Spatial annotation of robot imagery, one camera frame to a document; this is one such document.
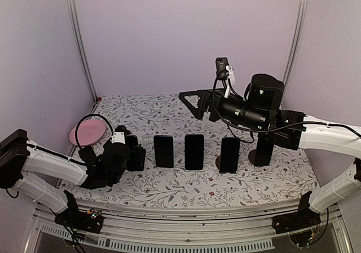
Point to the pink round dish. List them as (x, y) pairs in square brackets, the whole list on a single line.
[(90, 132)]

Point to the pink phone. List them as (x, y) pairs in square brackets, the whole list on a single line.
[(131, 141)]

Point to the wooden round base stand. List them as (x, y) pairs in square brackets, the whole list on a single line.
[(252, 156)]

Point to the left aluminium frame post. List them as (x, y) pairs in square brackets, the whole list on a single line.
[(72, 9)]

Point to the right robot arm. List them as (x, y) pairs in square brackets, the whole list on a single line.
[(259, 112)]

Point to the teal phone dark screen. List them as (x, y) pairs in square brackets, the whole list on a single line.
[(229, 157)]

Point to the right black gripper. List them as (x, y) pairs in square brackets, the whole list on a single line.
[(205, 96)]

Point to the blue phone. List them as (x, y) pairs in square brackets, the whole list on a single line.
[(164, 152), (194, 152)]

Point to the aluminium frame post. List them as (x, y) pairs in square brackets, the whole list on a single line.
[(300, 17), (72, 9)]

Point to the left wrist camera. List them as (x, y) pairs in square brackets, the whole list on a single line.
[(119, 135)]

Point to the black phone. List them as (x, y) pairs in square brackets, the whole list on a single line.
[(264, 152)]

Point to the dark round base stand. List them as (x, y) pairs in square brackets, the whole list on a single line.
[(218, 162)]

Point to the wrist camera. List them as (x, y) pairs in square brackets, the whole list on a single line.
[(225, 74), (119, 135)]

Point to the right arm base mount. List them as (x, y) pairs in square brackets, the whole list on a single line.
[(302, 218)]

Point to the right aluminium frame post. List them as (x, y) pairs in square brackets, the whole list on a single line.
[(300, 17)]

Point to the floral table mat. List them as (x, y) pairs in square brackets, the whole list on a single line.
[(286, 178)]

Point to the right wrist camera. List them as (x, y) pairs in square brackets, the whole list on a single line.
[(225, 74)]

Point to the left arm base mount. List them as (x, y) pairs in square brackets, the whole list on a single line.
[(88, 221)]

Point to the black folding phone stand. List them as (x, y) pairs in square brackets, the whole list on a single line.
[(137, 158)]

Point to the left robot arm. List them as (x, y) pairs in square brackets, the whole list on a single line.
[(22, 160)]

